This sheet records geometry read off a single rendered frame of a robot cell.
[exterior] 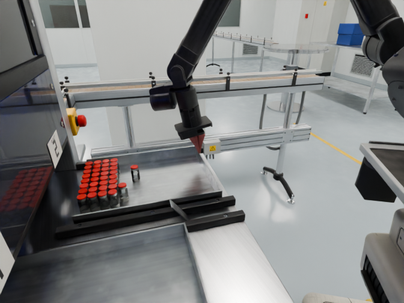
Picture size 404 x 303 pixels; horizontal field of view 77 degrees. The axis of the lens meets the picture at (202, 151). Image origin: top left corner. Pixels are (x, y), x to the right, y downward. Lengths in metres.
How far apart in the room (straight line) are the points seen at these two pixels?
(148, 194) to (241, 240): 0.27
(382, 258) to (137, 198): 0.60
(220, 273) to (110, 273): 0.20
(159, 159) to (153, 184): 0.14
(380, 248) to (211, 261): 0.43
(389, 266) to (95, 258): 0.63
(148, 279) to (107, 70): 1.81
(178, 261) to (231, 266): 0.10
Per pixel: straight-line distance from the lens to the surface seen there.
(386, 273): 0.74
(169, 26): 2.13
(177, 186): 0.70
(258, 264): 0.53
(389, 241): 0.80
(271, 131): 1.95
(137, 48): 2.12
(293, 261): 1.74
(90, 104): 1.57
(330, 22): 7.13
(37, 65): 0.68
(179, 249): 0.54
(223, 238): 0.56
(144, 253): 0.55
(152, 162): 0.82
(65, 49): 8.82
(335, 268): 1.80
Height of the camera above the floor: 1.29
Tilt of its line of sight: 28 degrees down
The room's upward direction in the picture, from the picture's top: straight up
